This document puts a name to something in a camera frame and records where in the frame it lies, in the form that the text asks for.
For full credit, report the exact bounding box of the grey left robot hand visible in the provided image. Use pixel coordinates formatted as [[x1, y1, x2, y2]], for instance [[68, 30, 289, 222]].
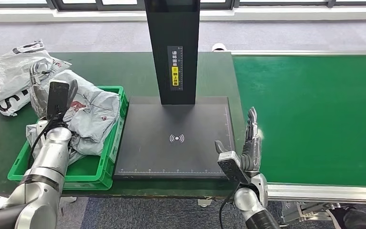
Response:
[[29, 62, 79, 119]]

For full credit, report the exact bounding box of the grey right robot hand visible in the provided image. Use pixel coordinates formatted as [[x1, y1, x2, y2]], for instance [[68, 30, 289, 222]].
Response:
[[214, 106, 263, 175]]

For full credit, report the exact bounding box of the plain grey parcel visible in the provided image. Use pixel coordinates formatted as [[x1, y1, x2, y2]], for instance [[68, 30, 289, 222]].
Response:
[[26, 121, 86, 165]]

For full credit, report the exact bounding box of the grey parcel with red print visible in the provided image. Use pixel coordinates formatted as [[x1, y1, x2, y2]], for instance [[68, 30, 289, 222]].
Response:
[[30, 69, 122, 156]]

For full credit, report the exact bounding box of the green conveyor belt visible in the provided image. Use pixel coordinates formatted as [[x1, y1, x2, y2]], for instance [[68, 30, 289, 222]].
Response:
[[232, 55, 366, 187]]

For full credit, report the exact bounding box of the black inbound scanner machine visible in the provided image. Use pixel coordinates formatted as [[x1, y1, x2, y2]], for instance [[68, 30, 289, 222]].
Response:
[[113, 0, 236, 181]]

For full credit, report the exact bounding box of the white bag with black letters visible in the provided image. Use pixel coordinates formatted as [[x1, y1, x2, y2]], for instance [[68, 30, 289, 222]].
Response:
[[0, 58, 71, 117]]

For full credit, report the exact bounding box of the crumpled white plastic bag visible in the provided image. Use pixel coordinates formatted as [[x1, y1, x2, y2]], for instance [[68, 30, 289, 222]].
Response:
[[0, 39, 54, 110]]

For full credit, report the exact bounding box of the dark green table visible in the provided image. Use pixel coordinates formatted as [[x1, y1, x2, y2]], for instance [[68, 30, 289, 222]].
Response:
[[0, 51, 247, 198]]

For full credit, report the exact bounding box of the green plastic crate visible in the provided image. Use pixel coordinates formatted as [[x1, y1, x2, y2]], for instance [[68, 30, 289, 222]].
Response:
[[7, 85, 129, 191]]

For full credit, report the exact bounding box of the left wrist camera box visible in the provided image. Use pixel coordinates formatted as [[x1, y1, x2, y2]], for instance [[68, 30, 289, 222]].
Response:
[[46, 80, 71, 120]]

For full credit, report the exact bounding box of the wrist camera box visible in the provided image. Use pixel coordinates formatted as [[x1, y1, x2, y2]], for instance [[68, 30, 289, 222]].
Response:
[[217, 150, 250, 185], [46, 80, 71, 120]]

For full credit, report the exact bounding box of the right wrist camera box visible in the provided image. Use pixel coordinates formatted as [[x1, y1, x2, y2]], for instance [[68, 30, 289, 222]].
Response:
[[217, 150, 250, 185]]

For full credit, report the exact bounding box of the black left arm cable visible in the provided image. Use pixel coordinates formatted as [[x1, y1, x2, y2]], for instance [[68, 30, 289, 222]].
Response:
[[27, 118, 56, 170]]

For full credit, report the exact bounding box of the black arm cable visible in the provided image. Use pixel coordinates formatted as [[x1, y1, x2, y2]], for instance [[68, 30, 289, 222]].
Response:
[[27, 118, 56, 170], [218, 185, 239, 229]]

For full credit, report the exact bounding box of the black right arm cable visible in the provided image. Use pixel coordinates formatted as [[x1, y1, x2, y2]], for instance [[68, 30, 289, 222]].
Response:
[[218, 185, 239, 229]]

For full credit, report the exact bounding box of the aluminium conveyor frame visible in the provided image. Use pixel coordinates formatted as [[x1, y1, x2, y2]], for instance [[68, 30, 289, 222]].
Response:
[[212, 50, 366, 203]]

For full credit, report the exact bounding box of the metal conveyor support bracket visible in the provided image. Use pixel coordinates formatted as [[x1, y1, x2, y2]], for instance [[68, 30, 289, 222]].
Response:
[[281, 200, 342, 223]]

